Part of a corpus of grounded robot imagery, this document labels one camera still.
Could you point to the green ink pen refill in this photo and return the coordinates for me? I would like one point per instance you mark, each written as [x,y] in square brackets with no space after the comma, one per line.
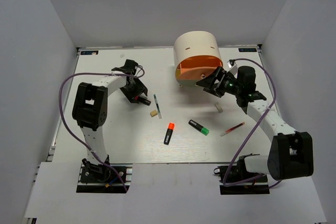
[157,106]

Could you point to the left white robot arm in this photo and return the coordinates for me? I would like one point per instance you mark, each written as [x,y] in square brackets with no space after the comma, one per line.
[91,107]

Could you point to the grey eraser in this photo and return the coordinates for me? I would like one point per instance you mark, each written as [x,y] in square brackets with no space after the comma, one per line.
[218,107]

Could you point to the tan eraser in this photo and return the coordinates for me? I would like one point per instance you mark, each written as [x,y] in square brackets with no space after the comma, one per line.
[153,113]

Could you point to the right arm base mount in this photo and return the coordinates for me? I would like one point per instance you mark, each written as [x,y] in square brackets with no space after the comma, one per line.
[253,186]

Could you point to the grey-green bottom drawer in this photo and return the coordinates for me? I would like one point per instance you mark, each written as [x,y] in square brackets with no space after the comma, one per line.
[188,82]

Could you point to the red ink pen refill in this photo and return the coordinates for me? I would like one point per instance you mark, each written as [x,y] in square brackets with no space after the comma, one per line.
[231,129]

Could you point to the left blue table label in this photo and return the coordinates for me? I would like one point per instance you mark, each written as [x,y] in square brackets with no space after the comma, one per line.
[89,52]

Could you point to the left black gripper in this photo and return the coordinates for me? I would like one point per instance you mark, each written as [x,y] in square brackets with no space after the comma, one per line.
[141,88]

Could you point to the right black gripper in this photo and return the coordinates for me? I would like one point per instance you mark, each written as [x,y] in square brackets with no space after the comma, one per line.
[209,82]

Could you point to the yellow middle drawer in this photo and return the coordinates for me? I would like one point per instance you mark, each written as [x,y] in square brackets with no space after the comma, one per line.
[177,74]

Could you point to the pink highlighter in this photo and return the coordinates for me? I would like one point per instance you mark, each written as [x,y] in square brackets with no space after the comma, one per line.
[142,100]

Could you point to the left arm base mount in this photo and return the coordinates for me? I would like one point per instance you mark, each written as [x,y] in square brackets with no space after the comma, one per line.
[105,183]

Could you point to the green highlighter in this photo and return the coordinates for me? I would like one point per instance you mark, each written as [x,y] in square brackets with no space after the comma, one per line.
[198,127]

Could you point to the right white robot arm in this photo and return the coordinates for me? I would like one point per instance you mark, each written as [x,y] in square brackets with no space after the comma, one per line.
[291,152]

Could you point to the orange highlighter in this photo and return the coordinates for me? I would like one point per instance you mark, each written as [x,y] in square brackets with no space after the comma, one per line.
[169,133]

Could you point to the right blue table label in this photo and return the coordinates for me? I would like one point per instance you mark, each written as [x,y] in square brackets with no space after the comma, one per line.
[247,49]

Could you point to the round beige drawer organizer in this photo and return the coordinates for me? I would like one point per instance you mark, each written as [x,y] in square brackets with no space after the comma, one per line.
[195,43]

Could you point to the blue table label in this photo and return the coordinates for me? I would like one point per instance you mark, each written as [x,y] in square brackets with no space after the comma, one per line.
[247,49]
[89,52]

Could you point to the orange top drawer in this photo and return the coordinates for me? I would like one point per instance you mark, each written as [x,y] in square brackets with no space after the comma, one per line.
[198,67]

